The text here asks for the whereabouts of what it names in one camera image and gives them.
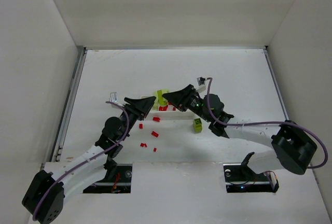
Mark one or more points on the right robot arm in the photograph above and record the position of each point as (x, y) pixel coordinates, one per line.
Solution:
(290, 148)

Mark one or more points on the red curved lego piece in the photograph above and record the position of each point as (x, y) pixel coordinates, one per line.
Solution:
(163, 108)

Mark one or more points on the dark green duplo brick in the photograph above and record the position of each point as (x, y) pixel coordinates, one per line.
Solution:
(197, 125)

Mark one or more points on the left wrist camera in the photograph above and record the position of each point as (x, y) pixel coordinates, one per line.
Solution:
(113, 100)

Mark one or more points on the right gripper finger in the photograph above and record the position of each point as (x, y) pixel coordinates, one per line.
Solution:
(181, 107)
(180, 96)

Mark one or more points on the pale green duplo brick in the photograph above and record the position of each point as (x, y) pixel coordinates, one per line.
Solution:
(160, 100)

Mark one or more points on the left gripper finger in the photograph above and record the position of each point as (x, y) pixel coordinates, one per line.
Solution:
(133, 102)
(144, 105)

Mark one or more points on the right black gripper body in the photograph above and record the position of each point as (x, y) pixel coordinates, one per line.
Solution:
(187, 98)

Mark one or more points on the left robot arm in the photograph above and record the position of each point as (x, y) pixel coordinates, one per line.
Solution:
(49, 191)

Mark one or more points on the light green duplo brick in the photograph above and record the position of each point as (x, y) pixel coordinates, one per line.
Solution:
(155, 106)

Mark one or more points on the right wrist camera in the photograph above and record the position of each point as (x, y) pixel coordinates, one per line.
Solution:
(201, 84)

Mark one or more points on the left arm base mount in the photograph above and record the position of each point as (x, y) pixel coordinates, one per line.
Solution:
(117, 180)

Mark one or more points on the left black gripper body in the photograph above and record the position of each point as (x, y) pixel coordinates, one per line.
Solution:
(134, 108)

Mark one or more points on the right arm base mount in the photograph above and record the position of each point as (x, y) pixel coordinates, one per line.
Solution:
(239, 178)

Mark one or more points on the white divided sorting tray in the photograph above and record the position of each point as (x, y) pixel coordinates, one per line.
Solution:
(170, 115)

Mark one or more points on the red lego piece lower right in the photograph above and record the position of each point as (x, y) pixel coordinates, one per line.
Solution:
(155, 134)

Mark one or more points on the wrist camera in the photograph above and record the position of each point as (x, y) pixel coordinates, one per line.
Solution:
(113, 100)
(201, 84)

